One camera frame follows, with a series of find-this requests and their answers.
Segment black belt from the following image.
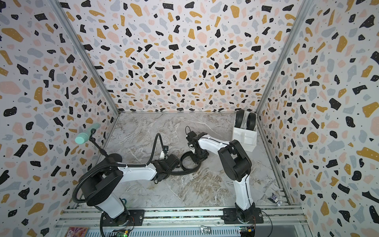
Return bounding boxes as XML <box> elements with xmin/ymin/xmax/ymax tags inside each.
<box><xmin>246</xmin><ymin>113</ymin><xmax>257</xmax><ymax>131</ymax></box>
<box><xmin>235</xmin><ymin>110</ymin><xmax>245</xmax><ymax>128</ymax></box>
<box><xmin>170</xmin><ymin>151</ymin><xmax>201</xmax><ymax>176</ymax></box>

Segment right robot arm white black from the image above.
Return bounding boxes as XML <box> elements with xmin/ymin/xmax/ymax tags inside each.
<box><xmin>186</xmin><ymin>131</ymin><xmax>255</xmax><ymax>223</ymax></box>

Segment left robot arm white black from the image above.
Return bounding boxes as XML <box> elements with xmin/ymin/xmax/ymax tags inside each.
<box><xmin>72</xmin><ymin>133</ymin><xmax>180</xmax><ymax>225</ymax></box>

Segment white storage roll organizer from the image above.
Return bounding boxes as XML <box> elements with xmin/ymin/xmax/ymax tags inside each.
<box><xmin>233</xmin><ymin>111</ymin><xmax>258</xmax><ymax>152</ymax></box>

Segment small crumpled wrapper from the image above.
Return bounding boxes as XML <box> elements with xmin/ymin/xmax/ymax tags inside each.
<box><xmin>268</xmin><ymin>193</ymin><xmax>282</xmax><ymax>206</ymax></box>

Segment green microphone on black stand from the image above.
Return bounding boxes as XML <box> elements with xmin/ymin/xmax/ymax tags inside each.
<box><xmin>75</xmin><ymin>123</ymin><xmax>122</xmax><ymax>163</ymax></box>

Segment pink printed card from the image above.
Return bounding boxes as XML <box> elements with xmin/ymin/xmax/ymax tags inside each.
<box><xmin>65</xmin><ymin>227</ymin><xmax>89</xmax><ymax>237</ymax></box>

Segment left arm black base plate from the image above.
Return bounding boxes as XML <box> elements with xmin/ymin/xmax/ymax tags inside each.
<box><xmin>100</xmin><ymin>209</ymin><xmax>145</xmax><ymax>227</ymax></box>

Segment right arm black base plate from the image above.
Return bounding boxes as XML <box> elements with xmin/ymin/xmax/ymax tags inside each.
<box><xmin>221</xmin><ymin>206</ymin><xmax>264</xmax><ymax>225</ymax></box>

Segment aluminium mounting rail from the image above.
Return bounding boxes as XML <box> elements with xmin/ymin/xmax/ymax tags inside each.
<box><xmin>54</xmin><ymin>205</ymin><xmax>308</xmax><ymax>230</ymax></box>

